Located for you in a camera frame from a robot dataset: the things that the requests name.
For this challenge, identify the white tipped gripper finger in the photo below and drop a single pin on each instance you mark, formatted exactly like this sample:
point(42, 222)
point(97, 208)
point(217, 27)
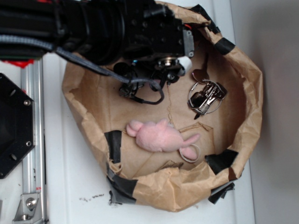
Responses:
point(186, 65)

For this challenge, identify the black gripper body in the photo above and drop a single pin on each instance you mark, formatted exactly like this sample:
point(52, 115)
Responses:
point(156, 41)

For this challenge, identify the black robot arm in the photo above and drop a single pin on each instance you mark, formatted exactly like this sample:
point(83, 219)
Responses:
point(93, 28)

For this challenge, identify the metal key bunch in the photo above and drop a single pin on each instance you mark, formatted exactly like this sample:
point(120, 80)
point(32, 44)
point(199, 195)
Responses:
point(206, 95)

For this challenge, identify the pink plush bunny toy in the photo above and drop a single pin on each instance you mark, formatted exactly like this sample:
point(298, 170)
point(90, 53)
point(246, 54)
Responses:
point(163, 137)

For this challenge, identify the brown paper bag container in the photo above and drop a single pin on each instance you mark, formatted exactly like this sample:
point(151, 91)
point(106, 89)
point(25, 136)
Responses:
point(164, 180)

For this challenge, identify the white tray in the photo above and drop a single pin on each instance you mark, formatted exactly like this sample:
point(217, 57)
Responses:
point(77, 189)

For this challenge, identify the aluminium extrusion rail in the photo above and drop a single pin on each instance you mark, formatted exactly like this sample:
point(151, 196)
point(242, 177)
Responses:
point(34, 165)

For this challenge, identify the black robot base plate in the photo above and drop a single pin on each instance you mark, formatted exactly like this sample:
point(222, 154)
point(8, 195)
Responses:
point(16, 125)

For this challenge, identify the metal corner bracket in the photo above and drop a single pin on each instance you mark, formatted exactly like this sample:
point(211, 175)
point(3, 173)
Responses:
point(29, 210)

